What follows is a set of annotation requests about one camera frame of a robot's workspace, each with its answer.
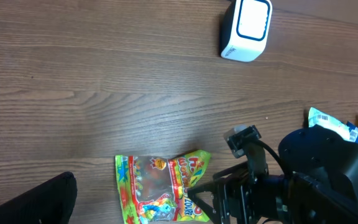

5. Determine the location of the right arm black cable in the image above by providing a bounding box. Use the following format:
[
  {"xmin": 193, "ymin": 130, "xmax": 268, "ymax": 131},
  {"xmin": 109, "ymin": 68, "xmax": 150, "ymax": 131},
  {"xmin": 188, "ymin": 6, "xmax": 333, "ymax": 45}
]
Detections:
[{"xmin": 256, "ymin": 139, "xmax": 284, "ymax": 175}]

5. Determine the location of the blue snack packet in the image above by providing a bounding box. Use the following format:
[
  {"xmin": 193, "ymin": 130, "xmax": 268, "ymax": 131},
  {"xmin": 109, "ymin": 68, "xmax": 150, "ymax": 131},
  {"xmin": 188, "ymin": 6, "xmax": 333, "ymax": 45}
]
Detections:
[{"xmin": 346, "ymin": 121, "xmax": 358, "ymax": 143}]

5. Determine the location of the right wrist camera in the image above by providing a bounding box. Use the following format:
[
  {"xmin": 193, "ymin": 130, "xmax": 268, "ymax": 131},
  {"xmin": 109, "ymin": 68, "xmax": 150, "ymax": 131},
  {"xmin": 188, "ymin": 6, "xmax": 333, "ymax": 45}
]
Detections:
[{"xmin": 223, "ymin": 124, "xmax": 261, "ymax": 159}]

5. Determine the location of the white barcode scanner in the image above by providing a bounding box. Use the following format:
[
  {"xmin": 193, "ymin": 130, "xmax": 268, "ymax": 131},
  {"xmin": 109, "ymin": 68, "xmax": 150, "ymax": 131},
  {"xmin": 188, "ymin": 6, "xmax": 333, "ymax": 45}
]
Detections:
[{"xmin": 219, "ymin": 0, "xmax": 273, "ymax": 62}]

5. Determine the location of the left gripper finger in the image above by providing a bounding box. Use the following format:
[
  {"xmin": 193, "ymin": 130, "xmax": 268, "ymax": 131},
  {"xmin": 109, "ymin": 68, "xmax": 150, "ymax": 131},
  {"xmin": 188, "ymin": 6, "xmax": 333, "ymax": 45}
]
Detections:
[{"xmin": 0, "ymin": 172, "xmax": 77, "ymax": 224}]

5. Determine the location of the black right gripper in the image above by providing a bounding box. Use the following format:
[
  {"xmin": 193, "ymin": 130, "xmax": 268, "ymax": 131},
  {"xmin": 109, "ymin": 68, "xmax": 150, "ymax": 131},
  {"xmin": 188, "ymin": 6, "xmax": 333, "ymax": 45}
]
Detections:
[{"xmin": 188, "ymin": 141, "xmax": 288, "ymax": 224}]

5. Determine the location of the teal white snack packet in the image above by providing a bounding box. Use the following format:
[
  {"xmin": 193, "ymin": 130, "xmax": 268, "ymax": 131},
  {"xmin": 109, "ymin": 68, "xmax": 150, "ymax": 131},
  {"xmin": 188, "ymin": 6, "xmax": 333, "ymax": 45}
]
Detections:
[{"xmin": 308, "ymin": 107, "xmax": 354, "ymax": 141}]

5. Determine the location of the green Haribo candy bag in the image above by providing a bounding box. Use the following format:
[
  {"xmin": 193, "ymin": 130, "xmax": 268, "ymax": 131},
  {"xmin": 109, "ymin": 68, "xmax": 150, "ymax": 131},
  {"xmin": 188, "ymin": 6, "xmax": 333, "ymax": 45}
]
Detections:
[{"xmin": 115, "ymin": 150, "xmax": 211, "ymax": 224}]

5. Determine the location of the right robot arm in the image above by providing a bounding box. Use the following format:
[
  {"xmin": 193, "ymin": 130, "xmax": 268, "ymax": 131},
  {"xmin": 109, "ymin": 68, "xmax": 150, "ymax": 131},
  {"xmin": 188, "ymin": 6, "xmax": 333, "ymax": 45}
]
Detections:
[{"xmin": 188, "ymin": 126, "xmax": 358, "ymax": 223}]

